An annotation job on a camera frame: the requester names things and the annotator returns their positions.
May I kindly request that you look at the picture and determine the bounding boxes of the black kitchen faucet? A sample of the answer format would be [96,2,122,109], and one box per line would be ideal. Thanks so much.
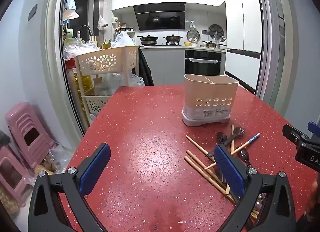
[77,25,93,43]

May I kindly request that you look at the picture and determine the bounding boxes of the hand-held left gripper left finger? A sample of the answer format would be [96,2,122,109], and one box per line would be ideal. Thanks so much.
[27,143,111,232]

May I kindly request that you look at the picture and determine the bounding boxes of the grey lower cabinet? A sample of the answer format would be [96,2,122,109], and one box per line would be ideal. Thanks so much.
[140,47,185,86]

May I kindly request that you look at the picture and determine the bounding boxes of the stack of pink plastic stools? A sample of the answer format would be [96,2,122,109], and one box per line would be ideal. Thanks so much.
[5,102,57,169]

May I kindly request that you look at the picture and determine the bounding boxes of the person's right hand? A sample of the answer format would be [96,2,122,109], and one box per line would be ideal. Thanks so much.
[306,173,320,219]

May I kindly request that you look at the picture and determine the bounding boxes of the black built-in oven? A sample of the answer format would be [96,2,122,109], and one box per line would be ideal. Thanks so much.
[184,50,222,84]

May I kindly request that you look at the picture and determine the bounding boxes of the dark wall switch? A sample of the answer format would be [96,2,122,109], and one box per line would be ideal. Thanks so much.
[28,4,38,21]

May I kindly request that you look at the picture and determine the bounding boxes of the beige plastic utensil holder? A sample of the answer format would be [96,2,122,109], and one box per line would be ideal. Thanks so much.
[182,73,239,126]

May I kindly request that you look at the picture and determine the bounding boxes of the hanging white plastic bag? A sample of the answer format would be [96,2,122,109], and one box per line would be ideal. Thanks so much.
[97,15,108,31]

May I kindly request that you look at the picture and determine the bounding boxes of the dark plastic spoon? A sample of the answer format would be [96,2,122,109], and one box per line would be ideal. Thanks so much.
[239,149,253,169]
[217,126,246,147]
[216,132,228,145]

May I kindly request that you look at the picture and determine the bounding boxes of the cream plastic basket trolley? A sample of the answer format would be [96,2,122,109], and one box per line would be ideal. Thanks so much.
[75,45,139,127]

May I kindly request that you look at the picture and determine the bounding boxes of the blue patterned wooden chopstick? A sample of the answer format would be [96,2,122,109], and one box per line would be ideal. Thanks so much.
[204,133,261,171]

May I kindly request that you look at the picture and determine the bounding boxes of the round divided frying pan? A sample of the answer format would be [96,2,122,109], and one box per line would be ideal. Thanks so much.
[209,24,225,39]

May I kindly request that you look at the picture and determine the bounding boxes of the black wok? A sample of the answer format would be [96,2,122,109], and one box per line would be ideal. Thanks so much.
[137,35,159,46]

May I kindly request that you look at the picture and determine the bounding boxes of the black range hood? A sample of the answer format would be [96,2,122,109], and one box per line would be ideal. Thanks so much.
[133,3,186,31]

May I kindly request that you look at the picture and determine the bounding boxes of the pink plastic stool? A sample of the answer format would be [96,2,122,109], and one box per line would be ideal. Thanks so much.
[0,144,35,207]

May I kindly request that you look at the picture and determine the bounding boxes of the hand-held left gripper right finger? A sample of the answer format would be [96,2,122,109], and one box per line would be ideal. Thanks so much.
[214,144,298,232]

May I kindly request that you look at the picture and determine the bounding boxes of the hanging blue bag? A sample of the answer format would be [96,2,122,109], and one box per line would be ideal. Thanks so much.
[64,0,77,19]

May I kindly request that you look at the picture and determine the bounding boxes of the clear plastic bag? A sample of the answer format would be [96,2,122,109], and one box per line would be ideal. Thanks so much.
[35,147,73,175]

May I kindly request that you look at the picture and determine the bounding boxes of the white oven handle towel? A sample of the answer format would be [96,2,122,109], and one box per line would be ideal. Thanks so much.
[189,58,217,64]

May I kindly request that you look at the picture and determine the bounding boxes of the yellow oil bottle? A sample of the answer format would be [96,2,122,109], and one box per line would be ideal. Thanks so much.
[81,76,94,95]

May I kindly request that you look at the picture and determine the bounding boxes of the white refrigerator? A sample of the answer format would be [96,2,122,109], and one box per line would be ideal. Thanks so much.
[224,0,263,95]

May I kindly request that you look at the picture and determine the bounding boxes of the crumpled clear plastic bags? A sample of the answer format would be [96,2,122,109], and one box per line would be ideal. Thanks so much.
[62,42,100,60]

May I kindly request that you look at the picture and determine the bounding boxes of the small saucepan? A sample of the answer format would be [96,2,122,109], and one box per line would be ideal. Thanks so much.
[202,40,227,48]

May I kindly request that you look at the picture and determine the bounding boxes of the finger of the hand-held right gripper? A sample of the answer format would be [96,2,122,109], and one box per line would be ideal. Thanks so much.
[308,121,320,136]
[283,124,310,147]

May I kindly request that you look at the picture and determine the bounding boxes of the steel cooking pot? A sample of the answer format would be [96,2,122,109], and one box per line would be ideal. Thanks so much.
[164,35,184,44]

